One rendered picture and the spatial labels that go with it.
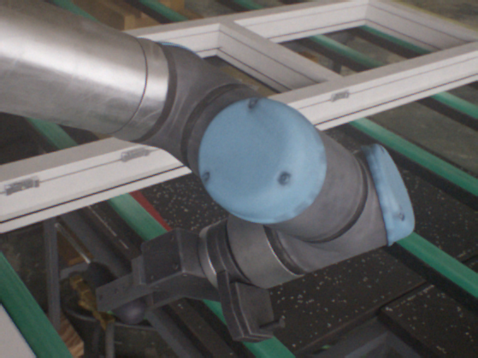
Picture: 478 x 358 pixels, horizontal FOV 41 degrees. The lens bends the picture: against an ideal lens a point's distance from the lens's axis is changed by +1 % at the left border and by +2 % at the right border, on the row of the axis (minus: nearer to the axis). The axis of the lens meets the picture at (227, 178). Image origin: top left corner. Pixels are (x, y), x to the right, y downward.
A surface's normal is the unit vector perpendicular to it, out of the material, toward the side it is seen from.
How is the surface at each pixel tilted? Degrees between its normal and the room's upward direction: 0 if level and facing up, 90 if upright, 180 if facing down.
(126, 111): 103
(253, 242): 63
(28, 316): 0
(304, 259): 99
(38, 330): 0
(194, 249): 49
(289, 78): 90
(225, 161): 55
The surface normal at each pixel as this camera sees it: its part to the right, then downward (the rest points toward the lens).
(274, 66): -0.78, 0.26
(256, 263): -0.29, 0.42
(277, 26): 0.61, 0.47
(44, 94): 0.49, 0.68
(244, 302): 0.80, -0.39
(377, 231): -0.13, 0.63
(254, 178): -0.52, -0.24
